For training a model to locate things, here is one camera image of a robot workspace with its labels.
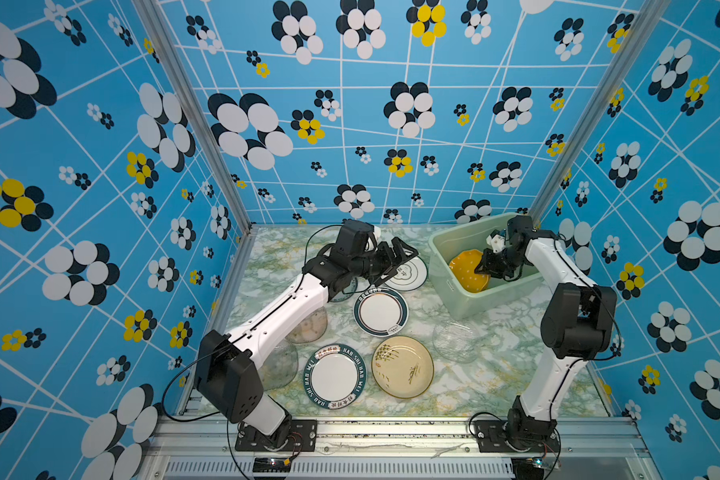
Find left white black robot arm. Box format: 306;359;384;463
194;220;419;444

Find blue patterned small plate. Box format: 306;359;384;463
331;278;359;303

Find greenish glass plate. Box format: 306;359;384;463
259;340;299;391

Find yellow polka dot plate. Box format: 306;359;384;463
449;249;491;294

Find white plate cloud emblem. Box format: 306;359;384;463
385;257;428;291

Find green red rim white plate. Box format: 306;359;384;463
353;288;409;338

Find beige bamboo print plate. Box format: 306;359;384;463
372;335;435;400

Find left controller board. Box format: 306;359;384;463
252;457;293;475

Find light green plastic bin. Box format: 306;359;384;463
428;213;544;320

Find green rim HAO SHI plate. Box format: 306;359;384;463
303;343;367;410

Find controller board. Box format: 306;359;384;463
511;458;546;480
252;457;293;475

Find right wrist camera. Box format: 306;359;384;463
486;231;506;254

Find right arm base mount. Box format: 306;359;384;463
468;419;561;456

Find right controller board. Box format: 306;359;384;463
511;458;546;480

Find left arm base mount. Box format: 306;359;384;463
234;419;318;453

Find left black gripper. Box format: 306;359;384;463
349;236;418;286

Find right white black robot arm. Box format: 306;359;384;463
474;215;617;449

